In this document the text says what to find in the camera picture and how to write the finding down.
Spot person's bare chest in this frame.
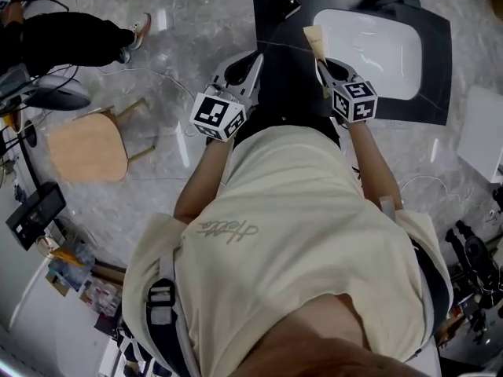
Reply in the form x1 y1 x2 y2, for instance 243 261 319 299
251 291 418 377

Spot black box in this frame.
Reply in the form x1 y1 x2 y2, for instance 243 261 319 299
5 181 68 252

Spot white sink basin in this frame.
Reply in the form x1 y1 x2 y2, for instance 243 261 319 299
313 8 424 101

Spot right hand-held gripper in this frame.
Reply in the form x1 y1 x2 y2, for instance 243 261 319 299
315 57 380 125

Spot person's black trousers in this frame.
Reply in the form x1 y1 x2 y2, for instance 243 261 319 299
231 105 342 149

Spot grey rounded helmet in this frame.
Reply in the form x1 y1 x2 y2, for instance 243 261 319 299
24 74 93 112

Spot person's cream shirt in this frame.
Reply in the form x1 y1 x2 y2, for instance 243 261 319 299
121 125 453 377

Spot white square box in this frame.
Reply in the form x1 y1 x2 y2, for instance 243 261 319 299
457 84 503 185

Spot black vanity cabinet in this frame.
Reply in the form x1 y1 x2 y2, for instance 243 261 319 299
251 0 453 127

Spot white floor cable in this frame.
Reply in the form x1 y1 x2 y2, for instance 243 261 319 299
96 66 198 134
399 174 473 204

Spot person's left forearm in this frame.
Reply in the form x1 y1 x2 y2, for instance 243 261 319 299
172 137 233 225

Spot beige paper piece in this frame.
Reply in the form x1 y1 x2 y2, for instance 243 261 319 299
302 24 332 98

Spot black soap dispenser bottle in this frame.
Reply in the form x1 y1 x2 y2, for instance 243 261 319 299
274 0 303 20

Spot black tripod equipment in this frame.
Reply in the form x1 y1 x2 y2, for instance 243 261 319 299
445 218 503 332

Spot clutter of small packets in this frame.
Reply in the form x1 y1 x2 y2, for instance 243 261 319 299
44 244 123 318

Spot person's right forearm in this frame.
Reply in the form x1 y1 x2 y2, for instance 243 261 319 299
344 119 405 212

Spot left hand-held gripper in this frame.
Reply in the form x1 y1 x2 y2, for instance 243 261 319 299
189 50 265 144

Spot wooden stool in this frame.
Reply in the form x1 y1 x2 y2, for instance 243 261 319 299
46 97 157 184

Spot black grey buckled harness strap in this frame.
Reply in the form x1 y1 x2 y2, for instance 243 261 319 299
145 278 190 377

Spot black harness shoulder strap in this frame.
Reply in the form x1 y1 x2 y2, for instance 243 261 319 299
410 240 453 331

